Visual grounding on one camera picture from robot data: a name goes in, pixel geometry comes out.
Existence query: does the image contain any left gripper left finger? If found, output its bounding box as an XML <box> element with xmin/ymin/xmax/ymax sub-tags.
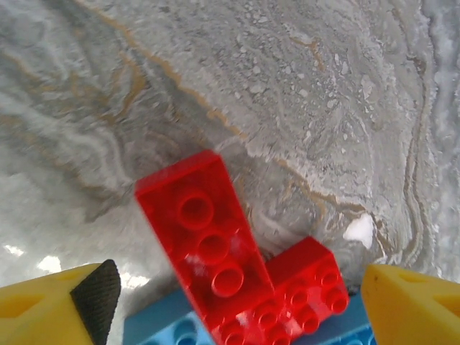
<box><xmin>0</xmin><ymin>259</ymin><xmax>121</xmax><ymax>345</ymax></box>

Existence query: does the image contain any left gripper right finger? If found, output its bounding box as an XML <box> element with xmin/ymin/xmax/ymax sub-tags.
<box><xmin>360</xmin><ymin>264</ymin><xmax>460</xmax><ymax>345</ymax></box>

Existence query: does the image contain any long red lego brick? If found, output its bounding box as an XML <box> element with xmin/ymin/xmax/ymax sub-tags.
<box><xmin>134</xmin><ymin>149</ymin><xmax>278</xmax><ymax>326</ymax></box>

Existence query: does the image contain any blue lego brick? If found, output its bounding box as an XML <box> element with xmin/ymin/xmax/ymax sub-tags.
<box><xmin>123</xmin><ymin>287</ymin><xmax>375</xmax><ymax>345</ymax></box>

